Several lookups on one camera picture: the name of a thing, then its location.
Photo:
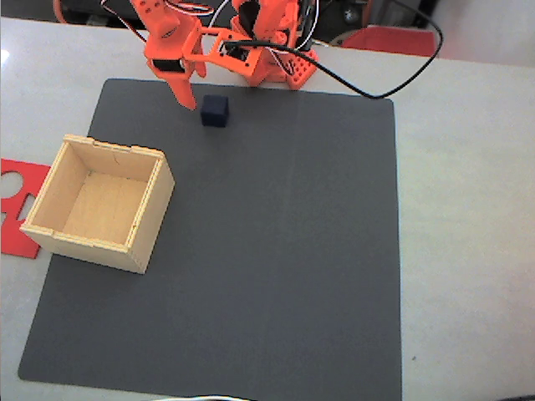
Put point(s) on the red cutout sheet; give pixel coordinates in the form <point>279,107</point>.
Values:
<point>12,238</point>

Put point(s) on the dark grey mat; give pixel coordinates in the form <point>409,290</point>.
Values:
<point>271,229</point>

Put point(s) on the red flat object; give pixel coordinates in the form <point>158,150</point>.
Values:
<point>388,42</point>

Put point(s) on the dark blue cube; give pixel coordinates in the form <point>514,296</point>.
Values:
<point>215,110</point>

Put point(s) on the orange camera mount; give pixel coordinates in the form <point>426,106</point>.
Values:
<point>246,62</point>

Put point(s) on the open wooden box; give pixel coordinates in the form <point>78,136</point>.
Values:
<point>100,250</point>

